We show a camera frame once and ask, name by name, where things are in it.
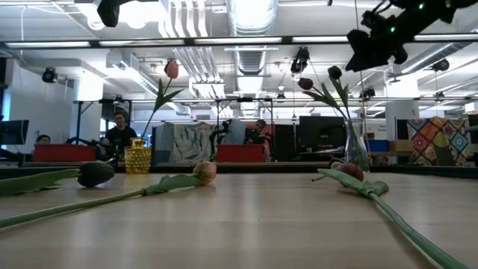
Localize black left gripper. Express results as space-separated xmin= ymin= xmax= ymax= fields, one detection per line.
xmin=96 ymin=0 xmax=123 ymax=28

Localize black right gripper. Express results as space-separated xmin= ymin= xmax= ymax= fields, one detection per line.
xmin=345 ymin=9 xmax=410 ymax=72

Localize black artificial tulip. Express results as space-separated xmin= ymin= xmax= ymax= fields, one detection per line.
xmin=327 ymin=65 xmax=361 ymax=161
xmin=0 ymin=160 xmax=116 ymax=198

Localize dark red artificial tulip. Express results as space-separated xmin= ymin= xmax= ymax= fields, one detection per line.
xmin=317 ymin=161 xmax=471 ymax=269
xmin=297 ymin=77 xmax=361 ymax=161

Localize clear glass vase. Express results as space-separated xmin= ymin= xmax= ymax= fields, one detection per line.
xmin=343 ymin=118 xmax=370 ymax=173

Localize yellow glass vase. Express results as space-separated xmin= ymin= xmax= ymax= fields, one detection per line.
xmin=124 ymin=137 xmax=153 ymax=175

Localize black overhead crossbar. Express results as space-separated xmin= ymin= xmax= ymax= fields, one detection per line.
xmin=0 ymin=34 xmax=478 ymax=49

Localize white ceiling pipes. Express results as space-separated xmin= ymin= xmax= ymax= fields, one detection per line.
xmin=158 ymin=0 xmax=229 ymax=100

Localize black computer monitor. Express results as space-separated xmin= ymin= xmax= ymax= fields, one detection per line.
xmin=298 ymin=115 xmax=347 ymax=150
xmin=0 ymin=119 xmax=30 ymax=146

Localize blue storage bin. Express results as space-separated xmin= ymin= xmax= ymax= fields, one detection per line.
xmin=367 ymin=140 xmax=390 ymax=152

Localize brown cardboard box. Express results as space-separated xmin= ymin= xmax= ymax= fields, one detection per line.
xmin=388 ymin=140 xmax=415 ymax=153

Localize colourful patchwork quilt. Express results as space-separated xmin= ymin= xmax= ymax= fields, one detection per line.
xmin=406 ymin=116 xmax=474 ymax=167

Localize red storage bin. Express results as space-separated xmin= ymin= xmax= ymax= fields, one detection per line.
xmin=32 ymin=144 xmax=97 ymax=163
xmin=216 ymin=144 xmax=265 ymax=163

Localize leaf print fabric panel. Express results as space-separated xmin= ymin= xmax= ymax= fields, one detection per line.
xmin=152 ymin=121 xmax=216 ymax=164

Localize grey fabric cover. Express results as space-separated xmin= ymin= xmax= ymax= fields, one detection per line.
xmin=223 ymin=118 xmax=247 ymax=146

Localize black background frame stand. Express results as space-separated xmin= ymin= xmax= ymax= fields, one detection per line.
xmin=76 ymin=99 xmax=131 ymax=145

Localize silver ribbed ceiling duct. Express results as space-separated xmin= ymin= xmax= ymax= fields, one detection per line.
xmin=226 ymin=0 xmax=279 ymax=75

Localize black aluminium table frame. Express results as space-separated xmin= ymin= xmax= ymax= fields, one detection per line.
xmin=0 ymin=165 xmax=478 ymax=175

